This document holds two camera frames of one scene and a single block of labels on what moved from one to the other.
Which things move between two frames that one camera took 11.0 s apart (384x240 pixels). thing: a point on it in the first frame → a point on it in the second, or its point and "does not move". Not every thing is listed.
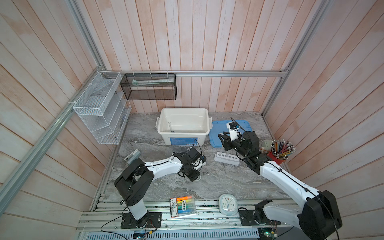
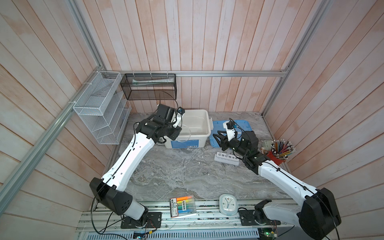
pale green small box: [267, 145] does not move
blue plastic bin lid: [218, 127] does not move
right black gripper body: [236, 146] does not move
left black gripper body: [191, 173] → [170, 131]
